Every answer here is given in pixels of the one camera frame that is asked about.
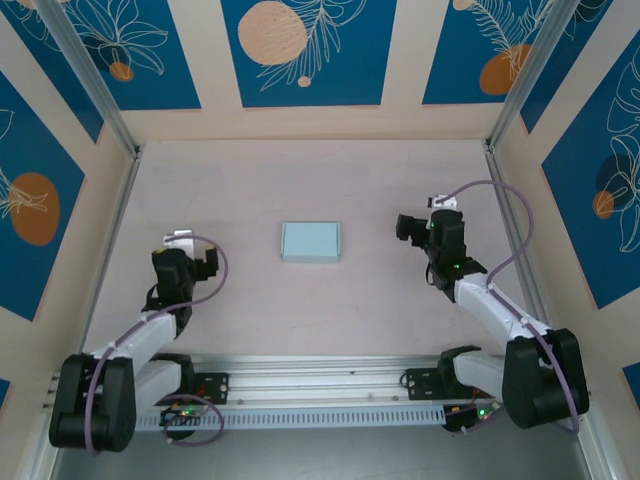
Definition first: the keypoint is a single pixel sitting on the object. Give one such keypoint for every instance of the light blue paper box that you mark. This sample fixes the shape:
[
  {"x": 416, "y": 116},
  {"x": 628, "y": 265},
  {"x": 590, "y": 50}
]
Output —
[{"x": 310, "y": 242}]

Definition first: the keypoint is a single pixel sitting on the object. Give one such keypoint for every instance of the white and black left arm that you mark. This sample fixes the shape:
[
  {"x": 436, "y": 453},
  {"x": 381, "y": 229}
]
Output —
[{"x": 145, "y": 332}]

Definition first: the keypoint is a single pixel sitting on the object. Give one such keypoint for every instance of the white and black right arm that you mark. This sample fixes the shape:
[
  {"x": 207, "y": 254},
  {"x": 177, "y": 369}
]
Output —
[{"x": 492, "y": 302}]

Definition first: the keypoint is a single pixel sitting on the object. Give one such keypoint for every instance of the grey metal panel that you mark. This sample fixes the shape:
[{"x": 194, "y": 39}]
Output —
[{"x": 320, "y": 457}]

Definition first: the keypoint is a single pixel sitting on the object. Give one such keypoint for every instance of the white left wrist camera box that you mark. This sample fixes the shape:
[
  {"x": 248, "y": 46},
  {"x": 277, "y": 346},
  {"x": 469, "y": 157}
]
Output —
[{"x": 182, "y": 242}]

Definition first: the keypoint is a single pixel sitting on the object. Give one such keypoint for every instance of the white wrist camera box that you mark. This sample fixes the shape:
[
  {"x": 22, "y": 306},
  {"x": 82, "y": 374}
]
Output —
[
  {"x": 445, "y": 202},
  {"x": 182, "y": 242}
]

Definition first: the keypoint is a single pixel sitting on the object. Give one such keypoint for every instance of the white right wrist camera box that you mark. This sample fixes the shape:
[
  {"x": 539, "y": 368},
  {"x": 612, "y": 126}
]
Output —
[{"x": 445, "y": 202}]

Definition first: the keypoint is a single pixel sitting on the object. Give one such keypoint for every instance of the aluminium side rail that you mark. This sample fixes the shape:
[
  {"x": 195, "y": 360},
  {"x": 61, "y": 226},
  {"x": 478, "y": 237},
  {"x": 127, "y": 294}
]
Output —
[
  {"x": 504, "y": 200},
  {"x": 108, "y": 260}
]

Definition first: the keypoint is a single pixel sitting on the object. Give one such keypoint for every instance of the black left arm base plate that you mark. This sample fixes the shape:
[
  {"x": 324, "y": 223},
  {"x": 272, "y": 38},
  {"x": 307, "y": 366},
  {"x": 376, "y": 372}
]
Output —
[{"x": 215, "y": 387}]

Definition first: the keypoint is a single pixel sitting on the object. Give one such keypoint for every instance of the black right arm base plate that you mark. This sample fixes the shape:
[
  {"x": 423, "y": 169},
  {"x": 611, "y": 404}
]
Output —
[{"x": 422, "y": 382}]

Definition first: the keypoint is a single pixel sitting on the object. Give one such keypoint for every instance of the aluminium frame post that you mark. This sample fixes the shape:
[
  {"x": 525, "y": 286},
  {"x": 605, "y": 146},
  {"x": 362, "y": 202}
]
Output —
[
  {"x": 525, "y": 85},
  {"x": 95, "y": 82}
]

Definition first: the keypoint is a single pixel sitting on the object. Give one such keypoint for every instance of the aluminium mounting rail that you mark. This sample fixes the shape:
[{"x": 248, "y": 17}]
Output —
[{"x": 320, "y": 380}]

